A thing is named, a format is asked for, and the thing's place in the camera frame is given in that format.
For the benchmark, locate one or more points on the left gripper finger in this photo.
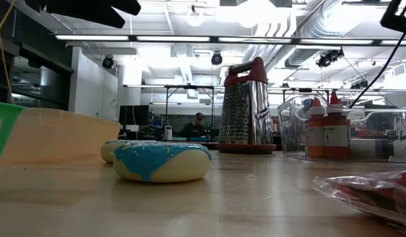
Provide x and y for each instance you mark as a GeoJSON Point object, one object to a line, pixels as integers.
{"type": "Point", "coordinates": [115, 21]}

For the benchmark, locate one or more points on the red food colouring bottle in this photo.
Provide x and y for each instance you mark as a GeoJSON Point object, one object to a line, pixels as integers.
{"type": "Point", "coordinates": [336, 131]}

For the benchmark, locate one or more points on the blue frosted toy donut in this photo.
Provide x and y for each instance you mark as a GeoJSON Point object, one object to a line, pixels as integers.
{"type": "Point", "coordinates": [107, 151]}
{"type": "Point", "coordinates": [176, 168]}

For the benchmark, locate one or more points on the orange food colouring bottle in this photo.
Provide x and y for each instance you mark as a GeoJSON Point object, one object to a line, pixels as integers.
{"type": "Point", "coordinates": [316, 131]}

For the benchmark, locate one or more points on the red popcorn packet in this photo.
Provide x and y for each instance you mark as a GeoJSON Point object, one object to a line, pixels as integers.
{"type": "Point", "coordinates": [371, 194]}

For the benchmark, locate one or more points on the long ceiling light strip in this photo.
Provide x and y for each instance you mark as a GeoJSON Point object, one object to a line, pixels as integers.
{"type": "Point", "coordinates": [91, 37]}

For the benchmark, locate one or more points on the black monitor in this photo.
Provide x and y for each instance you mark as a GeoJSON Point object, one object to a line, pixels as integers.
{"type": "Point", "coordinates": [133, 114]}

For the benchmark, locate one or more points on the person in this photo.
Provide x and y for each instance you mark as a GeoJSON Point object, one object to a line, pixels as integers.
{"type": "Point", "coordinates": [193, 128]}

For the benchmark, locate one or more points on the clear plastic bin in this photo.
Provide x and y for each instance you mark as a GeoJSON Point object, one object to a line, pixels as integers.
{"type": "Point", "coordinates": [295, 131]}

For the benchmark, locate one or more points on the green plastic basket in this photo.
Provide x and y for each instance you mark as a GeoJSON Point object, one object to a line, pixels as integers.
{"type": "Point", "coordinates": [2, 131]}

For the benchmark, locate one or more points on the red metal box grater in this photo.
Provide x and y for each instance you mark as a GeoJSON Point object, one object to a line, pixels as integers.
{"type": "Point", "coordinates": [246, 115]}

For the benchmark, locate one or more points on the black ceiling camera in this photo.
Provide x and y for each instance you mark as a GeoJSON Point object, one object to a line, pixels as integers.
{"type": "Point", "coordinates": [217, 58]}
{"type": "Point", "coordinates": [107, 62]}
{"type": "Point", "coordinates": [328, 58]}

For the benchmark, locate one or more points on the silver ventilation duct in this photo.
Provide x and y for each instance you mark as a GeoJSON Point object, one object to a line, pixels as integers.
{"type": "Point", "coordinates": [321, 23]}

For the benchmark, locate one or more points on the black frame table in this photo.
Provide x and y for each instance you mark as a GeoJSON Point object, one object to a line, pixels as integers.
{"type": "Point", "coordinates": [305, 89]}
{"type": "Point", "coordinates": [190, 87]}

